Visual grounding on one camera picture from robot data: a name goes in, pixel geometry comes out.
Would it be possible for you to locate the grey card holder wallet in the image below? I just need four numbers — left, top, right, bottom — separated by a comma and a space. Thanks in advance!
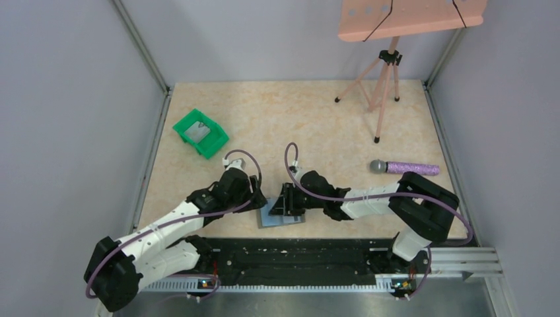
256, 198, 305, 229

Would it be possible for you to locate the card with black stripe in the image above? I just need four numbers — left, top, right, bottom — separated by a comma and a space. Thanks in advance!
184, 121, 211, 144

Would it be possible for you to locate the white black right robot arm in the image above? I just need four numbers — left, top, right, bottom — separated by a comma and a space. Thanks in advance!
269, 170, 460, 262

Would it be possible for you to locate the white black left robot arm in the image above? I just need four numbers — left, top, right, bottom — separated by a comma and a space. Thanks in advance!
84, 165, 266, 312

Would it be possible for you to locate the green plastic bin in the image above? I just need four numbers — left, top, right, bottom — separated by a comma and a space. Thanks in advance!
172, 108, 229, 159

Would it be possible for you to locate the purple glitter microphone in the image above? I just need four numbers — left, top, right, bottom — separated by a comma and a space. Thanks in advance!
368, 160, 440, 176

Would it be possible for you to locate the pink music stand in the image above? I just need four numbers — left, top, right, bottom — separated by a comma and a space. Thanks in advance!
334, 0, 487, 143

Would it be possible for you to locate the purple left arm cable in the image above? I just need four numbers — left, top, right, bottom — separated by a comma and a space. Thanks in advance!
85, 149, 262, 302

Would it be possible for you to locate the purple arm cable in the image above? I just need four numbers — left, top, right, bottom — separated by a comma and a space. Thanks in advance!
85, 149, 262, 302
284, 142, 475, 300

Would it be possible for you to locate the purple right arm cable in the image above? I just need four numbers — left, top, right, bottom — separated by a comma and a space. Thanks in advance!
284, 142, 475, 300

